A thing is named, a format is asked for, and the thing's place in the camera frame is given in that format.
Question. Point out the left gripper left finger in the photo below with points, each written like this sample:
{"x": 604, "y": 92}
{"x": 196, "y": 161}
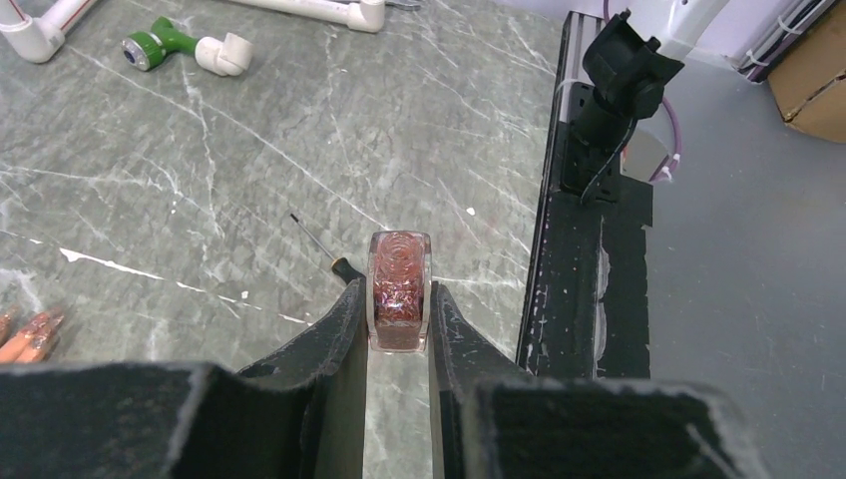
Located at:
{"x": 296, "y": 413}

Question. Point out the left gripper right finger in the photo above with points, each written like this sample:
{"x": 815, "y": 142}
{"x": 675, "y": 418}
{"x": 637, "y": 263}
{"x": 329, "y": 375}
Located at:
{"x": 492, "y": 419}

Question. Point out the red glitter nail polish bottle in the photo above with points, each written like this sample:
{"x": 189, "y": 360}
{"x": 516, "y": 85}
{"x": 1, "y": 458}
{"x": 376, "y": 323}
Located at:
{"x": 398, "y": 290}

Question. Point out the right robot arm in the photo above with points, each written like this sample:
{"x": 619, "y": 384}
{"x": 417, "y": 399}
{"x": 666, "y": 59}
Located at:
{"x": 629, "y": 64}

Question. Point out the near black yellow screwdriver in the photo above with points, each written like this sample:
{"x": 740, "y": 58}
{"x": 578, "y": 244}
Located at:
{"x": 340, "y": 265}

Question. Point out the mannequin hand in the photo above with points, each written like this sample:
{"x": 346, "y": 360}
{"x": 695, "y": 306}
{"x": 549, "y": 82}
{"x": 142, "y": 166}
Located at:
{"x": 34, "y": 341}

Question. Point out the green white pipe fitting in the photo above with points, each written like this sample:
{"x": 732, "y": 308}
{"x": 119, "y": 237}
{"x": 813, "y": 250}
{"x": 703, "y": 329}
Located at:
{"x": 147, "y": 50}

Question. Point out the cardboard box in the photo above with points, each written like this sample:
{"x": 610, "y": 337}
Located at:
{"x": 809, "y": 85}

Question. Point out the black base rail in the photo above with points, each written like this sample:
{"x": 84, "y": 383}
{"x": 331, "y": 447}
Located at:
{"x": 585, "y": 313}

